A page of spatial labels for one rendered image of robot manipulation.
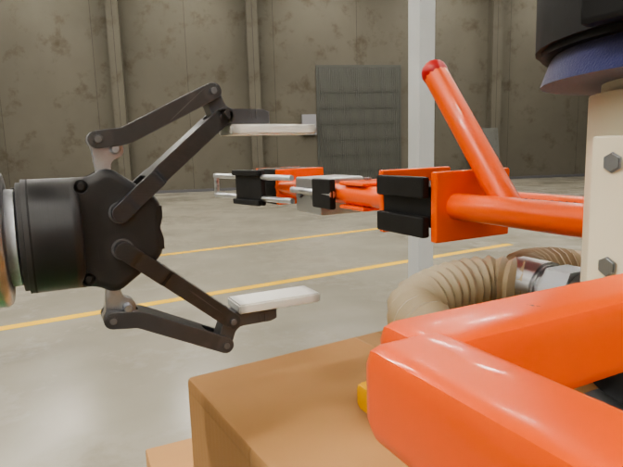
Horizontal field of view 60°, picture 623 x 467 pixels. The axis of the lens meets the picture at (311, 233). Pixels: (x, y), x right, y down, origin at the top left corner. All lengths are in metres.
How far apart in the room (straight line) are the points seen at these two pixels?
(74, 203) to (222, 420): 0.18
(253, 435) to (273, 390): 0.07
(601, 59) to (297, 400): 0.29
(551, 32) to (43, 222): 0.30
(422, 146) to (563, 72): 3.25
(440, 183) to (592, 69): 0.20
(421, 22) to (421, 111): 0.53
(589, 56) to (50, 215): 0.30
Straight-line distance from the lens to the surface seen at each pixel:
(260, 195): 0.76
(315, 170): 0.78
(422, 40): 3.59
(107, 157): 0.39
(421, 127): 3.53
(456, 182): 0.46
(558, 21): 0.29
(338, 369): 0.47
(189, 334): 0.42
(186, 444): 1.20
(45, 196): 0.37
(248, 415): 0.40
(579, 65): 0.28
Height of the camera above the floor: 1.13
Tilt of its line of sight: 9 degrees down
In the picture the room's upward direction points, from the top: 2 degrees counter-clockwise
